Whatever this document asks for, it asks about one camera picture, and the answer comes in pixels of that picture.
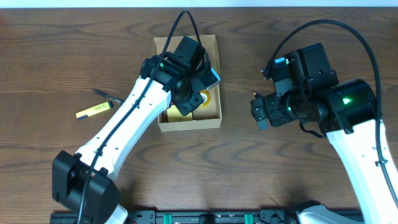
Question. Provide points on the yellow sticky note pad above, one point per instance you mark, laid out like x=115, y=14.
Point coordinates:
x=173, y=115

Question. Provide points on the black ballpoint pen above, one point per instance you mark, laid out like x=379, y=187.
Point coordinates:
x=103, y=94

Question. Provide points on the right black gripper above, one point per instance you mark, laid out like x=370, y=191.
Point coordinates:
x=261, y=112

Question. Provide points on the yellow highlighter marker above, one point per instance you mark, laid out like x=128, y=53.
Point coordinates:
x=94, y=110

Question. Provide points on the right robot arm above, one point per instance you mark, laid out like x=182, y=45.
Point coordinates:
x=360, y=141

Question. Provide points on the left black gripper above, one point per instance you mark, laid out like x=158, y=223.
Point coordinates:
x=189, y=104

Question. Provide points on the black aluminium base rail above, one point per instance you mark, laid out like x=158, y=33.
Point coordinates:
x=242, y=217

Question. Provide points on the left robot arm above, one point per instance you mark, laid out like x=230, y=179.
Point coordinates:
x=83, y=182

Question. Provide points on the yellow tape roll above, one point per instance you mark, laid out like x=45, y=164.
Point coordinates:
x=206, y=98

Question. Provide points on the black correction tape dispenser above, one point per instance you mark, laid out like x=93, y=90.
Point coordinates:
x=257, y=95

